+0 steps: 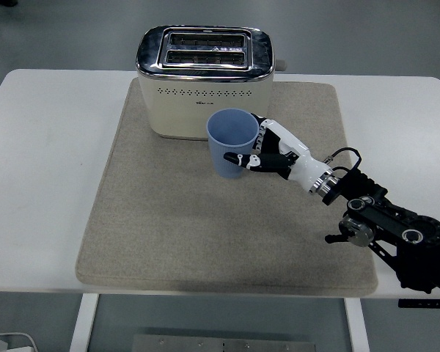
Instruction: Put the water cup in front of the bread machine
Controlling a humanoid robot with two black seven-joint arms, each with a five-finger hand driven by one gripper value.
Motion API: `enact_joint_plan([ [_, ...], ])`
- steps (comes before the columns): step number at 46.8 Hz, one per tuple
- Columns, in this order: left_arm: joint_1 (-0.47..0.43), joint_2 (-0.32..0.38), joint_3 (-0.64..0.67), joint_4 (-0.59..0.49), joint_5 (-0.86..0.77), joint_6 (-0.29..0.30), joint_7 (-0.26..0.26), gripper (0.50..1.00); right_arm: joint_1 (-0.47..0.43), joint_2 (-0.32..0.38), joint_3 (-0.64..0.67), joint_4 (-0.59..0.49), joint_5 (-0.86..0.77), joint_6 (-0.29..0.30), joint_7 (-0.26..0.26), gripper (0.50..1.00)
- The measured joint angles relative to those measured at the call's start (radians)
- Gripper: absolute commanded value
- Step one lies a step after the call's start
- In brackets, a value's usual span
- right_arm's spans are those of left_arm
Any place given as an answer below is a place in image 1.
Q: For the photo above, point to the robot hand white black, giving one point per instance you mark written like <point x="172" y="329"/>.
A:
<point x="300" y="161"/>

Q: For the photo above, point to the blue plastic cup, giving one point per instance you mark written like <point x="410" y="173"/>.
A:
<point x="227" y="146"/>

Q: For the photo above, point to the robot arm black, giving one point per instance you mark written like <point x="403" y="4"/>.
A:
<point x="388" y="220"/>

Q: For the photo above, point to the cream chrome toaster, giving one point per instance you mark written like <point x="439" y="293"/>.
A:
<point x="205" y="91"/>

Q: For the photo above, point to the beige felt table mat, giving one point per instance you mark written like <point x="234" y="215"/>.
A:
<point x="187" y="227"/>

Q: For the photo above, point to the white table leg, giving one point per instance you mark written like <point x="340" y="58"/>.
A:
<point x="357" y="326"/>
<point x="83" y="322"/>

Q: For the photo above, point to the black table control panel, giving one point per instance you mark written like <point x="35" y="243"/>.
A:
<point x="425" y="303"/>

